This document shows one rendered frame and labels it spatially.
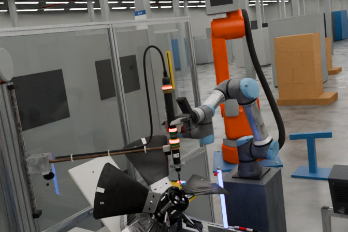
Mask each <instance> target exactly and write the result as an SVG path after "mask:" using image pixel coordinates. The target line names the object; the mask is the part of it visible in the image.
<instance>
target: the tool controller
mask: <svg viewBox="0 0 348 232"><path fill-rule="evenodd" d="M328 183H329V189H330V195H331V201H332V207H333V212H334V213H338V214H345V215H348V165H336V164H334V165H333V167H332V170H331V172H330V174H329V176H328Z"/></svg>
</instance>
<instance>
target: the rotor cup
mask: <svg viewBox="0 0 348 232"><path fill-rule="evenodd" d="M164 196H165V198H164V199H163V200H162V201H161V199H162V198H163V197H164ZM176 196H178V197H179V198H180V199H179V200H176ZM188 206H189V198H188V196H187V194H186V193H185V191H184V190H182V189H181V188H179V187H177V186H170V187H169V188H167V189H166V190H165V191H164V192H163V193H162V194H161V195H160V198H159V201H158V204H157V207H156V210H155V212H154V213H150V216H151V217H152V219H153V220H154V221H155V222H156V223H157V224H158V225H160V226H163V221H164V217H165V211H166V212H168V216H169V221H170V226H172V225H174V224H175V223H176V222H177V220H178V216H179V215H181V214H182V213H183V212H184V211H185V210H186V209H187V208H188ZM173 210H176V211H175V212H174V213H173V214H171V213H172V212H173Z"/></svg>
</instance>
